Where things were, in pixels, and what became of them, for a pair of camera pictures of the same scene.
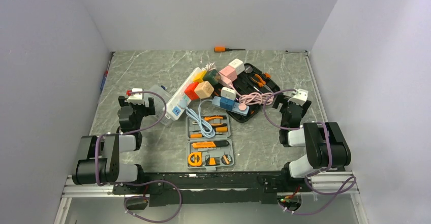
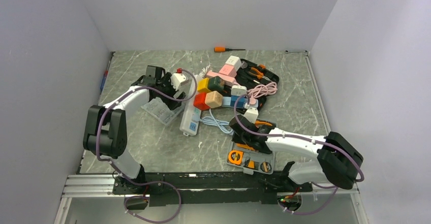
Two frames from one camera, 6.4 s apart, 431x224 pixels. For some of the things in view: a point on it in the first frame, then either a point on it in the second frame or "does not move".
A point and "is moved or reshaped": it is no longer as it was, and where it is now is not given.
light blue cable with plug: x=206 y=128 -> x=223 y=126
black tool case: x=254 y=89 is moved or reshaped
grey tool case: x=204 y=151 -> x=250 y=160
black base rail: x=215 y=188 does not move
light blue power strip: x=216 y=102 -> x=226 y=102
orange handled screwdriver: x=222 y=49 does not move
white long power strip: x=172 y=110 -> x=188 y=126
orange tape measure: x=195 y=159 -> x=236 y=157
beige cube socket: x=204 y=89 -> x=213 y=99
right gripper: x=281 y=98 -> x=236 y=137
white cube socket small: x=228 y=93 -> x=238 y=90
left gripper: x=147 y=110 -> x=166 y=80
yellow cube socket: x=199 y=76 -> x=203 y=85
